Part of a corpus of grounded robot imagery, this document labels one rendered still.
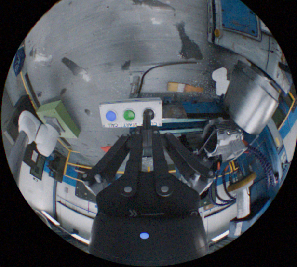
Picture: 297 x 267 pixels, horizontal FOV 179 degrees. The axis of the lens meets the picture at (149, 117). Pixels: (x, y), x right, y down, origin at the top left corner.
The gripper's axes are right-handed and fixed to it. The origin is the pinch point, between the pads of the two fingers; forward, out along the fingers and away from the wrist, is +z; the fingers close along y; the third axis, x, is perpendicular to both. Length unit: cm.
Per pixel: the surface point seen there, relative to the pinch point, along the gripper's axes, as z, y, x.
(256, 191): -15, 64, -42
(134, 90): 20.5, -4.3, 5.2
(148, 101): 8.3, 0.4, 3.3
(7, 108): 60, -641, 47
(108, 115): 7.5, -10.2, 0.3
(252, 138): 7, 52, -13
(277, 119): 87, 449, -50
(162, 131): 33.4, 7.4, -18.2
